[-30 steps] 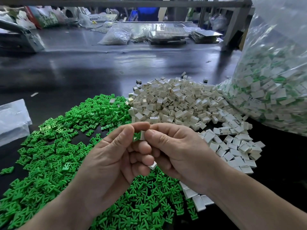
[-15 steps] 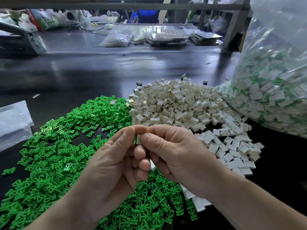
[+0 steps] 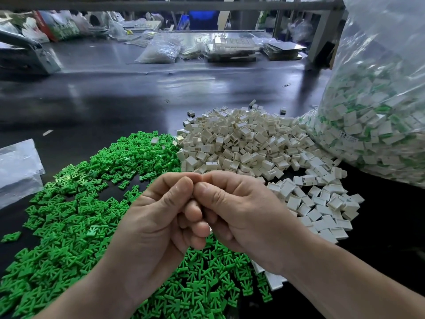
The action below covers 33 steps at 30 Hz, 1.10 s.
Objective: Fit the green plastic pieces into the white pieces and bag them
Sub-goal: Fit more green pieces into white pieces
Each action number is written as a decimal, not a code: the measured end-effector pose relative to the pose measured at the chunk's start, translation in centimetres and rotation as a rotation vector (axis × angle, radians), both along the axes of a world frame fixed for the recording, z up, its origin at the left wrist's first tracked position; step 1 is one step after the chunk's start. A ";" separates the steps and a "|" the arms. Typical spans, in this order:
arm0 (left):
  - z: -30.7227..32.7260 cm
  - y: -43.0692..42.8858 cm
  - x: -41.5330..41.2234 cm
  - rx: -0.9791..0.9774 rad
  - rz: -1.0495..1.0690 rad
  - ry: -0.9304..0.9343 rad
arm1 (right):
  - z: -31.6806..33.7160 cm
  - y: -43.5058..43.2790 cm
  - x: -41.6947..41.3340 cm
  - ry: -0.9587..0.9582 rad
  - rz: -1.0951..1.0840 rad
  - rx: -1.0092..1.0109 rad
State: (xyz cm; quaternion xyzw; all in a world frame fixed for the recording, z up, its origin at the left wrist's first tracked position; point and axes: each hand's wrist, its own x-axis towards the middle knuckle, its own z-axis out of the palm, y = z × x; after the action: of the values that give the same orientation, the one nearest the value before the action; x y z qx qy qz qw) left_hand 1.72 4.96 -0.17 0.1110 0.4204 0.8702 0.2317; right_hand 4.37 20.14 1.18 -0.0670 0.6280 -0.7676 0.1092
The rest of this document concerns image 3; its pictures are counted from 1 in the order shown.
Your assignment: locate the person's left hand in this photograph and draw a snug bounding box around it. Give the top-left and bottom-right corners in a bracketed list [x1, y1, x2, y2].
[100, 172, 211, 308]

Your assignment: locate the person's right hand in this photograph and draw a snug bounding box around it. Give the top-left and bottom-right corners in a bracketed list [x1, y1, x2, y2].
[193, 171, 314, 276]

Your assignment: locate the pile of white plastic caps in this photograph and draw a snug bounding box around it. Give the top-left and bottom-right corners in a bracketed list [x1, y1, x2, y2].
[176, 106, 365, 291]

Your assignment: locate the pile of green plastic clips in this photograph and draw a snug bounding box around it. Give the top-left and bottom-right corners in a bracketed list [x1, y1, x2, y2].
[0, 131, 273, 319]

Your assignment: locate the clear plastic bag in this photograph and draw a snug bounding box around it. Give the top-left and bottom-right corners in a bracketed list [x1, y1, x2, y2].
[300, 0, 425, 189]

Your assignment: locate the person's left forearm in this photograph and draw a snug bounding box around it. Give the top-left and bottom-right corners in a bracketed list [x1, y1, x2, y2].
[36, 272, 137, 319]

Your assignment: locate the small clear bag of parts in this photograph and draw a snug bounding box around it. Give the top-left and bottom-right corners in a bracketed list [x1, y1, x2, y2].
[135, 39, 182, 64]

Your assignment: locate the stack of clear flat bags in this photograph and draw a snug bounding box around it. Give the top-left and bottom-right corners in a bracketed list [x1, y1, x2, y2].
[0, 139, 46, 210]

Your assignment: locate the dark flat tray stack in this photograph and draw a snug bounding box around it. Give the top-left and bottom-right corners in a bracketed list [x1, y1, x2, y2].
[262, 41, 308, 61]

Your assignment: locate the blue crate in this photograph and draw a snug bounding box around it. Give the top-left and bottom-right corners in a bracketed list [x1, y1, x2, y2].
[179, 11, 220, 31]

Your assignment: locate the grey metal horizontal bar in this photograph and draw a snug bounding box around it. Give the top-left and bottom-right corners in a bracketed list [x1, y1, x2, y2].
[0, 1, 345, 11]

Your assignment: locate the grey heat sealer machine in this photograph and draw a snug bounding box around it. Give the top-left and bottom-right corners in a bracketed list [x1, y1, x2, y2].
[0, 28, 62, 76]

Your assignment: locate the grey metal slanted post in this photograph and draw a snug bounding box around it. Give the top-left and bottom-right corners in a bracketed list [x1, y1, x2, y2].
[307, 0, 346, 67]

